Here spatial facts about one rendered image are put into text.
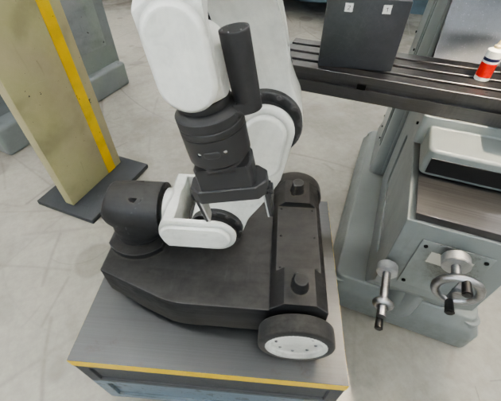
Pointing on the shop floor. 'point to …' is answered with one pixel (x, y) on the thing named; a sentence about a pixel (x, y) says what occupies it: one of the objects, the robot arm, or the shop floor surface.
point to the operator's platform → (202, 352)
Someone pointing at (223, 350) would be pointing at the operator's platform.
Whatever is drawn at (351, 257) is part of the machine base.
